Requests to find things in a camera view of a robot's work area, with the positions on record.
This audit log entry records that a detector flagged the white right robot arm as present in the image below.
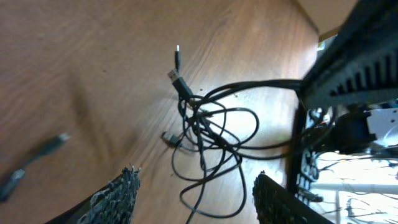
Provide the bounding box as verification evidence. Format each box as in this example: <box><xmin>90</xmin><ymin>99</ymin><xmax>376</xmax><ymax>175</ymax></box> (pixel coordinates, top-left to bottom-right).
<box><xmin>287</xmin><ymin>0</ymin><xmax>397</xmax><ymax>195</ymax></box>

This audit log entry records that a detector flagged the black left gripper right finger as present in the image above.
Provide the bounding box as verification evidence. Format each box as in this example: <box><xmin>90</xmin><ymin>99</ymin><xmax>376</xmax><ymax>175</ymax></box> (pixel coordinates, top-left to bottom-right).
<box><xmin>252</xmin><ymin>171</ymin><xmax>332</xmax><ymax>224</ymax></box>

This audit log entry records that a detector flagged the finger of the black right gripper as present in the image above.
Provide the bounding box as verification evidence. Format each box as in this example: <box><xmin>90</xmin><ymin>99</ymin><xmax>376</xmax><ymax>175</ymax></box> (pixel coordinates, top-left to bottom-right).
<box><xmin>299</xmin><ymin>0</ymin><xmax>397</xmax><ymax>109</ymax></box>

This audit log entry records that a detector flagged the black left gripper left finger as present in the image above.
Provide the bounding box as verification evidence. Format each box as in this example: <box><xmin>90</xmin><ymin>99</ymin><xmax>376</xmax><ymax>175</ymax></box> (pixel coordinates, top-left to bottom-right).
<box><xmin>47</xmin><ymin>167</ymin><xmax>141</xmax><ymax>224</ymax></box>

